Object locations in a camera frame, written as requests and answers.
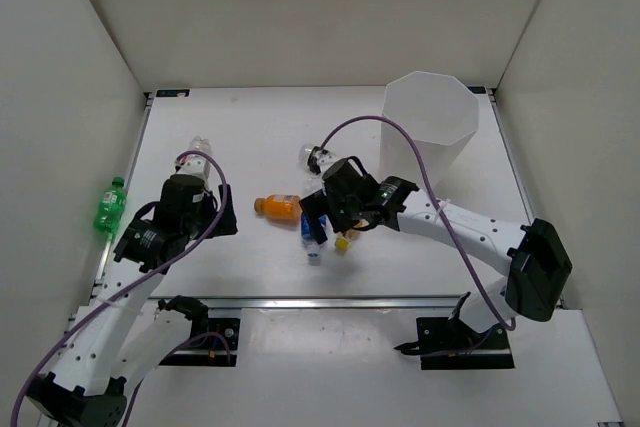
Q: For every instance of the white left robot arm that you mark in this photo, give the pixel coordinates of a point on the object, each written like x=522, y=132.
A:
x=91, y=375

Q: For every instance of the clear bottle blue label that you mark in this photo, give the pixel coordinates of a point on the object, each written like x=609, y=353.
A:
x=312, y=248

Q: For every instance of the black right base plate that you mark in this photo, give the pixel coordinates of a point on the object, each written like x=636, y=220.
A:
x=446, y=344

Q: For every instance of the green plastic bottle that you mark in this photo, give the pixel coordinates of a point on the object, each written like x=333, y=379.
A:
x=111, y=207

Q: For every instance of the small bottle yellow cap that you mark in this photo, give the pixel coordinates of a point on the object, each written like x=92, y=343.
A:
x=343, y=241

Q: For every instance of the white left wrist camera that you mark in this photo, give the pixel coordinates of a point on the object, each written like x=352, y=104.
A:
x=195, y=166

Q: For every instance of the orange juice bottle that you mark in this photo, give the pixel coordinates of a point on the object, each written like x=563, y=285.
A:
x=279, y=208

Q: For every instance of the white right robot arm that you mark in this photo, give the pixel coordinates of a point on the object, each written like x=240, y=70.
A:
x=531, y=259

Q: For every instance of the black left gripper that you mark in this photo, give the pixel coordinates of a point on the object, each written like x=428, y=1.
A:
x=225, y=223

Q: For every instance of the white plastic bin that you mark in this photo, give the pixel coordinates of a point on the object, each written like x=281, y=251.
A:
x=438, y=112

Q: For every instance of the clear bottle black label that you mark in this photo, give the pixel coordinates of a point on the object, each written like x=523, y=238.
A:
x=315, y=160

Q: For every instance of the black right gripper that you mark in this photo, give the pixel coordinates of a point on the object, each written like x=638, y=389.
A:
x=322, y=202

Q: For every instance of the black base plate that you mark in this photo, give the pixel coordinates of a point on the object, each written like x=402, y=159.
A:
x=446, y=344
x=216, y=345

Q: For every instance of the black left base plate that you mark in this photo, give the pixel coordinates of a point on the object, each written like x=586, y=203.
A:
x=216, y=345

